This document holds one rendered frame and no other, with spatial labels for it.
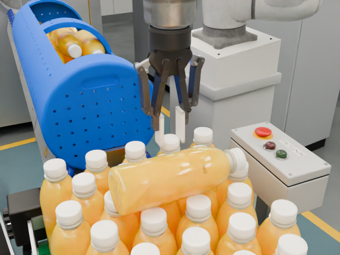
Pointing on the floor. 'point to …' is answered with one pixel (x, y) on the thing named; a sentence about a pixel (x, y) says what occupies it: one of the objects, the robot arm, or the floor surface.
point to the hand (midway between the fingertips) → (170, 127)
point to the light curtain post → (95, 15)
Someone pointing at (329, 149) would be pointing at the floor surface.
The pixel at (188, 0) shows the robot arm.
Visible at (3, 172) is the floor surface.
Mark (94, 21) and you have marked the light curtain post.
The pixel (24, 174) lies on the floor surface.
